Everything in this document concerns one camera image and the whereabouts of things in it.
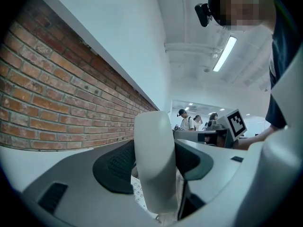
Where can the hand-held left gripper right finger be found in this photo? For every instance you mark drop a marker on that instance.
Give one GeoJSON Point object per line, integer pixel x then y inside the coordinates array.
{"type": "Point", "coordinates": [217, 171]}

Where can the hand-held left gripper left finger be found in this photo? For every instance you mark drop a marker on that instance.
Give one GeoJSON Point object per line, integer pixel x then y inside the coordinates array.
{"type": "Point", "coordinates": [78, 174]}

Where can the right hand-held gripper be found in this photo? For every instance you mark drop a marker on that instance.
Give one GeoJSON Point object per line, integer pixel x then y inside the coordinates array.
{"type": "Point", "coordinates": [235, 124]}

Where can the person's right forearm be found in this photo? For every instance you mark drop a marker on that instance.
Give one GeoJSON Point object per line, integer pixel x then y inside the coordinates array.
{"type": "Point", "coordinates": [258, 138]}

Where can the round ceiling smoke detector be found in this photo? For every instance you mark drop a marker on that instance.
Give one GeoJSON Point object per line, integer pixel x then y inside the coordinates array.
{"type": "Point", "coordinates": [207, 69]}

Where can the long ceiling lamp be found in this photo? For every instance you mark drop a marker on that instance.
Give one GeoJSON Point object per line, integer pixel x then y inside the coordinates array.
{"type": "Point", "coordinates": [225, 53]}

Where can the white ceiling pipe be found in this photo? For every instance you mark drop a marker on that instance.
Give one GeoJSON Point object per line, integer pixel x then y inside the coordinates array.
{"type": "Point", "coordinates": [189, 46]}

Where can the person's dark shirt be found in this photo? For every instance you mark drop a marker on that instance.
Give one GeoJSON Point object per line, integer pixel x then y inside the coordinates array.
{"type": "Point", "coordinates": [281, 55]}

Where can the person's head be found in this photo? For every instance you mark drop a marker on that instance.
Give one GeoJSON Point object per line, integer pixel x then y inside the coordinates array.
{"type": "Point", "coordinates": [241, 8]}

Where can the black head-worn camera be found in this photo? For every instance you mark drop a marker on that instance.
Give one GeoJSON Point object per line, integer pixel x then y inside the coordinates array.
{"type": "Point", "coordinates": [203, 14]}

